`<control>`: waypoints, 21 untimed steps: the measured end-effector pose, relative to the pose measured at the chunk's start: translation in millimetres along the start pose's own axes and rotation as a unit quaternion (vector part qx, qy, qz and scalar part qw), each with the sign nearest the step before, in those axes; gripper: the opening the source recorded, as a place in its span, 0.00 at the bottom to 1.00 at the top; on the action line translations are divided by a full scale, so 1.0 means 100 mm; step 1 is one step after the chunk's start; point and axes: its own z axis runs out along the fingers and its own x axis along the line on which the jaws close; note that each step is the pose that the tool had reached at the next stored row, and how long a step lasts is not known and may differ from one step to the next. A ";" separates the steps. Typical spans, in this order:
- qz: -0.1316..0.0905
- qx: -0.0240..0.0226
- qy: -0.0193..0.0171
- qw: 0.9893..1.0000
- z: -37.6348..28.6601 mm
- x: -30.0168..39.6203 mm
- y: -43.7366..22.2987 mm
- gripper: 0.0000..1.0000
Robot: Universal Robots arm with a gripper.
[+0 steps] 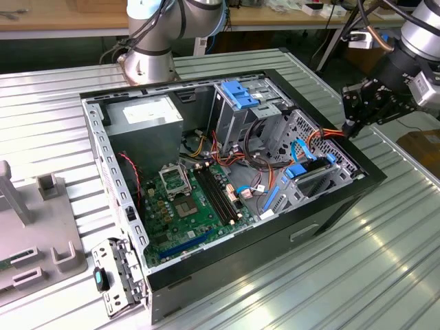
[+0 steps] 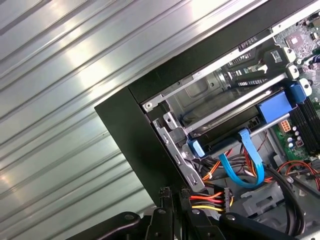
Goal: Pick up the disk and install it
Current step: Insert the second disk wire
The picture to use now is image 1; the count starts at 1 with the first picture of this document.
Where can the blue plastic drive latch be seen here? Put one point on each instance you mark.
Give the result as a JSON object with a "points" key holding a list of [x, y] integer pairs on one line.
{"points": [[237, 94]]}

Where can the CPU socket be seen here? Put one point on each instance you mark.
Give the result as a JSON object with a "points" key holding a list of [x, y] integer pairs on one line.
{"points": [[185, 206]]}

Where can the black latch with blue button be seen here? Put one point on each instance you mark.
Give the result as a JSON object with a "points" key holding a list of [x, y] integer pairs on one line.
{"points": [[100, 279]]}

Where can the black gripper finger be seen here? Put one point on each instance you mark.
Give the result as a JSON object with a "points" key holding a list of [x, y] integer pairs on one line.
{"points": [[388, 110], [352, 99]]}

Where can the hinged metal slot retainer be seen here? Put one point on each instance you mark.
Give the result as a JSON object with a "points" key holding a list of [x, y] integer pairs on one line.
{"points": [[103, 254]]}

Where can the wooden desk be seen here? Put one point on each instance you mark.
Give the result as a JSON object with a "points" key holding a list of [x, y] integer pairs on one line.
{"points": [[275, 20], [51, 17]]}

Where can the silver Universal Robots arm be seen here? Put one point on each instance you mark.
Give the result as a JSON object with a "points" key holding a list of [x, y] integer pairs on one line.
{"points": [[151, 38]]}

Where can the black RAM slot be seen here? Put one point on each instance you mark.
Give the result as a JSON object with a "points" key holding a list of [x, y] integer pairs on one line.
{"points": [[211, 197], [225, 193], [220, 194], [216, 196]]}

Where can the black open PC case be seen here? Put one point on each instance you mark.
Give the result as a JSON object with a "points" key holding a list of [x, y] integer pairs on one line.
{"points": [[240, 254]]}

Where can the hard disk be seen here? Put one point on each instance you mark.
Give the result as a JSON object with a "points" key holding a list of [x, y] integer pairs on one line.
{"points": [[295, 171]]}

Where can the brown cardboard box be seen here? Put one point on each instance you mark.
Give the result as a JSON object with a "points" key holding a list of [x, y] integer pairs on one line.
{"points": [[423, 148]]}

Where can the green RAM stick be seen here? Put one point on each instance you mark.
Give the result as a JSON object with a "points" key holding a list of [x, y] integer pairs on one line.
{"points": [[5, 265]]}

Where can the grey parts rack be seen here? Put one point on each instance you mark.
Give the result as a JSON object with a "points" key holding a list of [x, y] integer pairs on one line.
{"points": [[51, 223]]}

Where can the large white wrist camera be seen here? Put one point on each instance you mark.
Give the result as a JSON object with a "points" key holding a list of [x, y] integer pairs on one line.
{"points": [[428, 91]]}

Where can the blue expansion slot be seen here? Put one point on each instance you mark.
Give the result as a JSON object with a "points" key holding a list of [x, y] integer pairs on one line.
{"points": [[185, 244]]}

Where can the brown square base plate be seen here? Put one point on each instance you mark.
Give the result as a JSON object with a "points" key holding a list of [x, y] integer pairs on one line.
{"points": [[121, 62]]}

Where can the grey metal drive cage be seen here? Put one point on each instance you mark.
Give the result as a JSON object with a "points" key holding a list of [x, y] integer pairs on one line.
{"points": [[228, 120]]}

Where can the black slanted stand pole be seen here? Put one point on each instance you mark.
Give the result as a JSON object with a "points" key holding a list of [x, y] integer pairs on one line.
{"points": [[353, 18]]}

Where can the grey power supply unit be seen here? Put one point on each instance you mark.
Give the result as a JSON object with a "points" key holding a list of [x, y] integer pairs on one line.
{"points": [[144, 144]]}

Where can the small white box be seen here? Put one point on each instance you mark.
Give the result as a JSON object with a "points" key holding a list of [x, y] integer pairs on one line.
{"points": [[311, 12], [335, 13]]}

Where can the small white wrist camera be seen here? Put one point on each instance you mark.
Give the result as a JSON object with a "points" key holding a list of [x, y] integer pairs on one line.
{"points": [[361, 40]]}

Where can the metal disk bay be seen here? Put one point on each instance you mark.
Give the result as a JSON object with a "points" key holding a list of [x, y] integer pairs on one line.
{"points": [[292, 190]]}

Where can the green motherboard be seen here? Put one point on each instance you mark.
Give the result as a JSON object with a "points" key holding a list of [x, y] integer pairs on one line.
{"points": [[203, 223]]}

